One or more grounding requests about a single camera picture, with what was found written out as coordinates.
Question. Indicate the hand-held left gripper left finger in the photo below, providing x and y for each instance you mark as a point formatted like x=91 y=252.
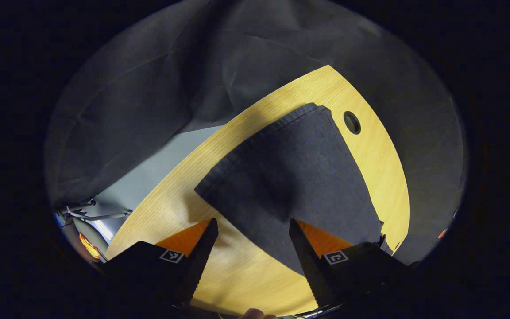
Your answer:
x=197 y=266

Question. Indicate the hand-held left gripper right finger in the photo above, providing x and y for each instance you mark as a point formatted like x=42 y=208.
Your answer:
x=310 y=266

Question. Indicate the black backdrop cloth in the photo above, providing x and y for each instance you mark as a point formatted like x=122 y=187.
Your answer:
x=157 y=88

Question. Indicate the dark grey jeans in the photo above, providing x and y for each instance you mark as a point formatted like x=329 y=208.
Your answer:
x=295 y=177

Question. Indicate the grey metal stand legs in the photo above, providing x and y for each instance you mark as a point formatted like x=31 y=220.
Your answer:
x=100 y=216

